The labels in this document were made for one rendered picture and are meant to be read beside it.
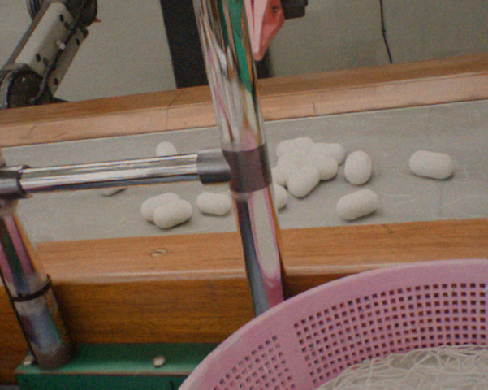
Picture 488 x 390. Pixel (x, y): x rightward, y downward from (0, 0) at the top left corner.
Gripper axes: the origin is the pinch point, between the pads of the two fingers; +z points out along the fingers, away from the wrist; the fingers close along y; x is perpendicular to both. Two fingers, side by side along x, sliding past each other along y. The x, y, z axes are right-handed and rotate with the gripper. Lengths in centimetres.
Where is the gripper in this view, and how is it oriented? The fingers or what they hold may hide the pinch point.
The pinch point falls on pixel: (256, 50)
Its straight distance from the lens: 62.1
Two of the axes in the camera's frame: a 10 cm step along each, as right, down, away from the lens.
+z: -0.3, 9.1, -4.2
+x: 2.5, 4.1, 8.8
